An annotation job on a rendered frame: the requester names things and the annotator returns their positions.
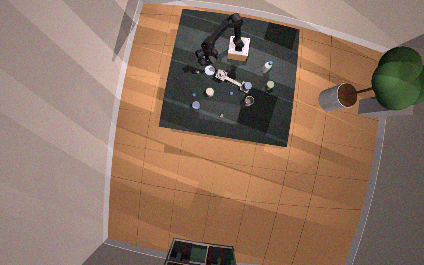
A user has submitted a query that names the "grey bottle with dark blue cap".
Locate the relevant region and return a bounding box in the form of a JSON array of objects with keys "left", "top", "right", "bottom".
[{"left": 261, "top": 61, "right": 273, "bottom": 73}]

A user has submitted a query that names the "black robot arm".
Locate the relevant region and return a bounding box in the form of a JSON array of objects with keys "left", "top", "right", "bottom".
[{"left": 195, "top": 13, "right": 245, "bottom": 64}]

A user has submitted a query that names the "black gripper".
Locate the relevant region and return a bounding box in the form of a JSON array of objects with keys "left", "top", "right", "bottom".
[{"left": 198, "top": 49, "right": 218, "bottom": 66}]

